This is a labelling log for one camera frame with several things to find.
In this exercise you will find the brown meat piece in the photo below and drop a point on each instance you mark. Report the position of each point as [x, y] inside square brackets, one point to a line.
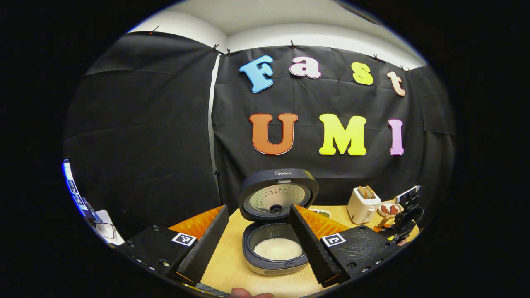
[393, 209]
[385, 209]

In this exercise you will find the small white plate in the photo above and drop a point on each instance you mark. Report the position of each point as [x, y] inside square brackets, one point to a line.
[387, 214]

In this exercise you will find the white rice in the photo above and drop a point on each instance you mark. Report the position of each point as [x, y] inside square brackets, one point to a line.
[277, 249]

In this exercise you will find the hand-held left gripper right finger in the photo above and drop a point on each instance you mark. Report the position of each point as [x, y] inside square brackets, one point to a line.
[310, 248]

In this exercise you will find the dark grey rice cooker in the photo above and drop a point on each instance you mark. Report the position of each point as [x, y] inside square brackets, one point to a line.
[252, 186]

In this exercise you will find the white toaster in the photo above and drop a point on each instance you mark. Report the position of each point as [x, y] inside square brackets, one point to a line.
[360, 209]

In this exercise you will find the white paper sheet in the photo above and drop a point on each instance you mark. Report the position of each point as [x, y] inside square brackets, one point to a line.
[114, 236]

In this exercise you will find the black backdrop cloth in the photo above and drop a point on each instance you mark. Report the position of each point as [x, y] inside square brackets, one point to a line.
[165, 124]

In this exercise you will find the white divided dish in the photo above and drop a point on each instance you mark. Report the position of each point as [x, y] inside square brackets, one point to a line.
[323, 213]

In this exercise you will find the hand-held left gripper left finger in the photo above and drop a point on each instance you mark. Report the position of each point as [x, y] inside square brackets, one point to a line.
[209, 248]

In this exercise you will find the toast slice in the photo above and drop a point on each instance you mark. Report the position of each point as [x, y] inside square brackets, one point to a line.
[362, 192]
[370, 191]

